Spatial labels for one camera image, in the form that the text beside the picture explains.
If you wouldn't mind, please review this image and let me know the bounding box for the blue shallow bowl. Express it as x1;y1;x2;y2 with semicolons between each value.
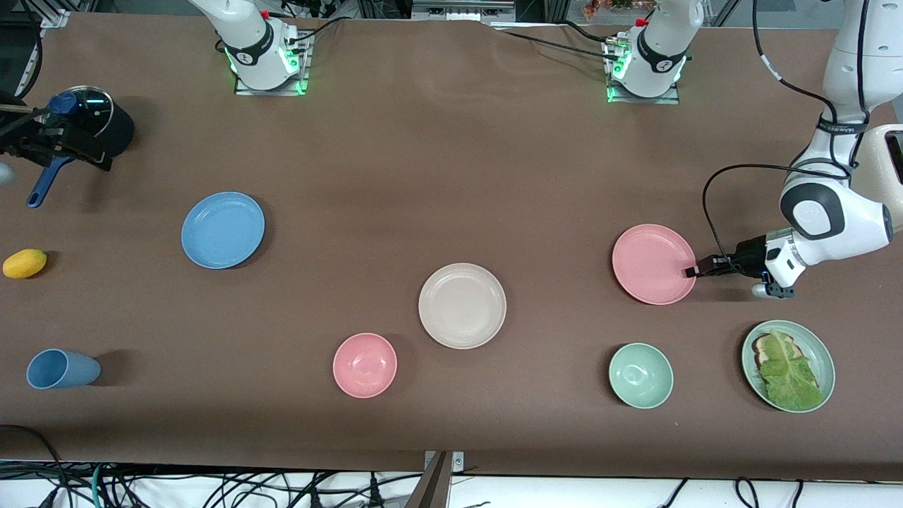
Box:
181;191;266;270

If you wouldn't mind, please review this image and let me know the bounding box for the aluminium frame rail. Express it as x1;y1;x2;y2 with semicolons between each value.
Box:
411;0;517;23

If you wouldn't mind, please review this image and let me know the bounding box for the beige shallow bowl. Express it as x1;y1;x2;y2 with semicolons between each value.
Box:
418;262;507;350

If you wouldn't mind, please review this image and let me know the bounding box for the pink shallow bowl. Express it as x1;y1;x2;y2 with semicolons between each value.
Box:
612;224;698;306

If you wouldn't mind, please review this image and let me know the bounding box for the pink deep bowl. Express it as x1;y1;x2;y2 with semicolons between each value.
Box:
332;332;398;399

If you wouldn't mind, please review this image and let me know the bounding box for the green deep bowl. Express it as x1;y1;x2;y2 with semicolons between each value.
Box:
608;342;674;410

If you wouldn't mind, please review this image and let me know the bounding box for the black base cable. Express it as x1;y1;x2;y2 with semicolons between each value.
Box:
494;28;625;63
286;17;352;47

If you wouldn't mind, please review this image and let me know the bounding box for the black pot blue handle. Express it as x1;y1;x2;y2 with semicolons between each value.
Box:
26;85;135;210

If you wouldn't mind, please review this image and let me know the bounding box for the metal table bracket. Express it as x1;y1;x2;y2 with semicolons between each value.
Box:
423;451;466;475

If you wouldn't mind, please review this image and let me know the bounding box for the toasted bread slice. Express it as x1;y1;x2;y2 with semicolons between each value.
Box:
751;333;805;369

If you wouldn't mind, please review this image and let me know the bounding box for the glass lid blue knob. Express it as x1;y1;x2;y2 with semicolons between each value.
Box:
42;85;115;139

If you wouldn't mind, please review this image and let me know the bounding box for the green lettuce leaf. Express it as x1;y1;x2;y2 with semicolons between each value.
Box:
758;329;823;411

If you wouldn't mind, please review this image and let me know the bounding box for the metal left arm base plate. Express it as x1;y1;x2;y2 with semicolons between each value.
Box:
605;39;682;106

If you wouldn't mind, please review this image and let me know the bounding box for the yellow lemon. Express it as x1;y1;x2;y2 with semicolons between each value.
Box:
2;248;49;279

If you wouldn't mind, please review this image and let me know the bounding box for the blue plastic cup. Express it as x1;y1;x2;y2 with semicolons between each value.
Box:
26;349;102;390

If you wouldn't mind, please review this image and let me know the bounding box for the green plate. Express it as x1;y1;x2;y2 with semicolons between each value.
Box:
741;320;836;413

